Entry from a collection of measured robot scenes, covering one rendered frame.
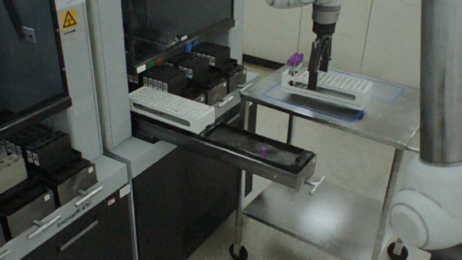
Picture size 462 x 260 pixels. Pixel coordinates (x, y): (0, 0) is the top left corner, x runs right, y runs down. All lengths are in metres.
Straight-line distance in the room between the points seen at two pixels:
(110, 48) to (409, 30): 2.51
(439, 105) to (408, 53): 2.54
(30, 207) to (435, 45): 1.02
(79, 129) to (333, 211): 1.13
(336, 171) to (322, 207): 0.77
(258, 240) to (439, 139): 1.37
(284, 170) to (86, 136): 0.59
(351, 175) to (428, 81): 1.80
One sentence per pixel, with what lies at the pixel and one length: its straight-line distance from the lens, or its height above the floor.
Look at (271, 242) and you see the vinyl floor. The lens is 2.39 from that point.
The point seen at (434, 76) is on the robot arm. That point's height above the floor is 1.18.
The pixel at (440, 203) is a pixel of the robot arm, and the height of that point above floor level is 0.93.
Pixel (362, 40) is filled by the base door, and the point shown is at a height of 0.40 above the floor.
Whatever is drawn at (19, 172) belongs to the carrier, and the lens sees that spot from 1.41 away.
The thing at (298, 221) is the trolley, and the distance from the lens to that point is 2.08.
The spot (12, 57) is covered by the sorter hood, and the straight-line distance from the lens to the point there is 1.30.
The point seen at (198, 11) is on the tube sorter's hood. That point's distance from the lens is 1.83.
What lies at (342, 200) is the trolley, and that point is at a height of 0.28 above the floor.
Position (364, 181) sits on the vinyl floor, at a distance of 2.88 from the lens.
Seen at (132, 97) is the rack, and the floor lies 0.86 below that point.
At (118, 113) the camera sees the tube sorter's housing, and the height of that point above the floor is 0.85.
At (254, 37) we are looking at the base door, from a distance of 4.14.
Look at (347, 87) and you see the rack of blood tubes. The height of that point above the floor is 0.91.
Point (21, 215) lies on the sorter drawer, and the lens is 1.36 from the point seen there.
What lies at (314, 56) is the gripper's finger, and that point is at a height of 1.01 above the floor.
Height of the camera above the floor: 1.60
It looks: 30 degrees down
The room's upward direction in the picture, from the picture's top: 2 degrees clockwise
